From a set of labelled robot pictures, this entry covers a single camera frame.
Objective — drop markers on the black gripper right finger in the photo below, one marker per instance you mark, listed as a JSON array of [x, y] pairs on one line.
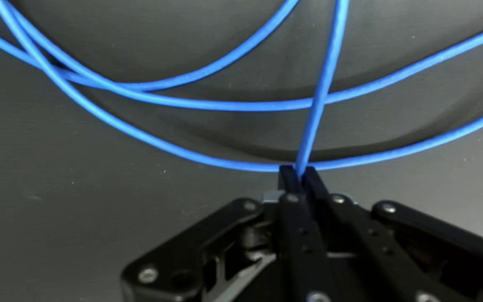
[[397, 274]]

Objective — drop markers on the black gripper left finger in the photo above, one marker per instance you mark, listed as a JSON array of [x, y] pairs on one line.
[[300, 242]]

